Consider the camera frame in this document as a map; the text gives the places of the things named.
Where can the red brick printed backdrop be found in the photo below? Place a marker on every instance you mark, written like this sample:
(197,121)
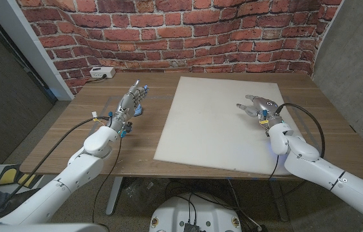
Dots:
(181,35)

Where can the clear plastic bag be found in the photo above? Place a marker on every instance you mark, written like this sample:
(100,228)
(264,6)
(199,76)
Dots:
(143,195)

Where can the grey table leg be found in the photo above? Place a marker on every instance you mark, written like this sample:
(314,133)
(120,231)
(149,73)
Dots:
(279,199)

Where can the person's black shoe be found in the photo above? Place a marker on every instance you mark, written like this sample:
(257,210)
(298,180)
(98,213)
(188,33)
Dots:
(20,199)

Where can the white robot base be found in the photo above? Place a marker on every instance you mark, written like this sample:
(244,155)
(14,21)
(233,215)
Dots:
(181,212)

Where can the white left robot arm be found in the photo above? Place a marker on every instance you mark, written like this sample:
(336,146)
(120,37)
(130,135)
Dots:
(78,167)

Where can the white robot torso edge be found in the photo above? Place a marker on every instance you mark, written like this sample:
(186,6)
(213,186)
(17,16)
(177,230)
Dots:
(40,228)

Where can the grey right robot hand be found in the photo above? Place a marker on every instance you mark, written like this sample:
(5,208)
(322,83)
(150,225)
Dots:
(263,108)

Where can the yellow black foot pedal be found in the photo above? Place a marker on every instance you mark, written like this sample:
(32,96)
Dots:
(7,175)

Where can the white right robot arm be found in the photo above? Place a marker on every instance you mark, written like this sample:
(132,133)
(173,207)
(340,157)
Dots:
(313,167)

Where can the white power strip box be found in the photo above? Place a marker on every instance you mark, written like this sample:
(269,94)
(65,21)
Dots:
(101,72)

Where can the white table leg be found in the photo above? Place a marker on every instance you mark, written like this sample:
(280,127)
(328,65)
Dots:
(114,196)

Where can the white memory foam sheet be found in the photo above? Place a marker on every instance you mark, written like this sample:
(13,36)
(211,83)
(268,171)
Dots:
(210,129)

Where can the white door frame post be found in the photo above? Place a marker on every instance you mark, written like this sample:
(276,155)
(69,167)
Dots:
(30,48)

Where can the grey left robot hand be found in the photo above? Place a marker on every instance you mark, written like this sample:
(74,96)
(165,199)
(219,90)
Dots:
(126,104)

